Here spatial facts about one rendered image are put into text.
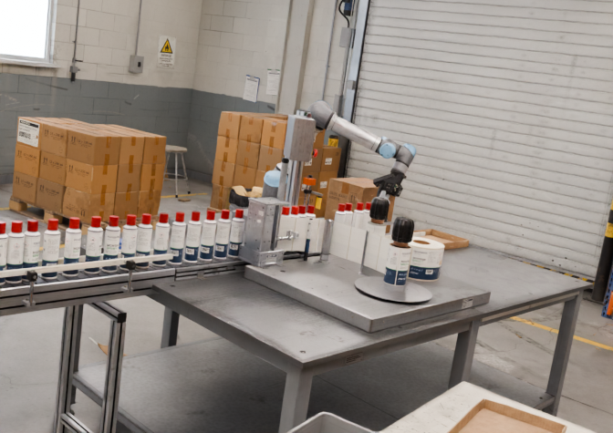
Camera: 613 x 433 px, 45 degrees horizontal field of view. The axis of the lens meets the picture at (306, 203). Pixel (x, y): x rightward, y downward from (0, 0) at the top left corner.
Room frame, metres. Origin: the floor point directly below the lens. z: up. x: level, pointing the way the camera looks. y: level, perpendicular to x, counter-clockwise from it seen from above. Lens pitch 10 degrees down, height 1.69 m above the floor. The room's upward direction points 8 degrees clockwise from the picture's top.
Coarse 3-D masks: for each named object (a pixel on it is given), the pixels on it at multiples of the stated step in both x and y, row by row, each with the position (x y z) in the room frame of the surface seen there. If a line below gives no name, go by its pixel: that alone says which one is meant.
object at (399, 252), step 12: (396, 228) 2.79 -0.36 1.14; (408, 228) 2.78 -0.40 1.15; (396, 240) 2.79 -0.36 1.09; (408, 240) 2.78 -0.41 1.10; (396, 252) 2.77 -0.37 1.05; (408, 252) 2.78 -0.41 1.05; (396, 264) 2.77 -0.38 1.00; (408, 264) 2.80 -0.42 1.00; (384, 276) 2.81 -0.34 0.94; (396, 276) 2.77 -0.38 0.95; (384, 288) 2.79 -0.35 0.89; (396, 288) 2.77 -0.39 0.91
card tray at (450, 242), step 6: (426, 234) 4.24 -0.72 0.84; (432, 234) 4.26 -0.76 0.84; (438, 234) 4.24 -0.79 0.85; (444, 234) 4.21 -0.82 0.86; (450, 234) 4.18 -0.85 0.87; (438, 240) 4.14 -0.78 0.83; (444, 240) 4.17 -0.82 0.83; (450, 240) 4.18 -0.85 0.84; (456, 240) 4.15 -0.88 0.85; (462, 240) 4.12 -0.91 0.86; (468, 240) 4.09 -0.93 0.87; (444, 246) 3.92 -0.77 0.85; (450, 246) 3.96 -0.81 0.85; (456, 246) 4.01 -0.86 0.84; (462, 246) 4.06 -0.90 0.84
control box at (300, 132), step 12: (288, 120) 3.37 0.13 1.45; (300, 120) 3.24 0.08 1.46; (312, 120) 3.25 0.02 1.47; (288, 132) 3.33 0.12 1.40; (300, 132) 3.24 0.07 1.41; (312, 132) 3.25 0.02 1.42; (288, 144) 3.29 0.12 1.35; (300, 144) 3.24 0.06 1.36; (312, 144) 3.26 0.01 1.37; (288, 156) 3.25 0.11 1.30; (300, 156) 3.25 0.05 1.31
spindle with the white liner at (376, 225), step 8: (376, 200) 3.19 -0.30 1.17; (384, 200) 3.19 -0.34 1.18; (376, 208) 3.18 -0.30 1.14; (384, 208) 3.18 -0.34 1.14; (376, 216) 3.18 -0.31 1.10; (384, 216) 3.18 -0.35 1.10; (368, 224) 3.20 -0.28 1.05; (376, 224) 3.18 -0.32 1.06; (384, 224) 3.20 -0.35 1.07; (376, 232) 3.17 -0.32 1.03; (384, 232) 3.20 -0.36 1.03
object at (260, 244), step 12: (252, 204) 2.94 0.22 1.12; (252, 216) 2.93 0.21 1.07; (264, 216) 2.89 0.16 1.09; (276, 216) 2.95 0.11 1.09; (252, 228) 2.93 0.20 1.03; (264, 228) 2.89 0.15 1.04; (276, 228) 2.95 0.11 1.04; (252, 240) 2.92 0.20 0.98; (264, 240) 2.89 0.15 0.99; (240, 252) 2.96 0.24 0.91; (252, 252) 2.92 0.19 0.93; (264, 252) 2.90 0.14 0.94; (276, 252) 2.95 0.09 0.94
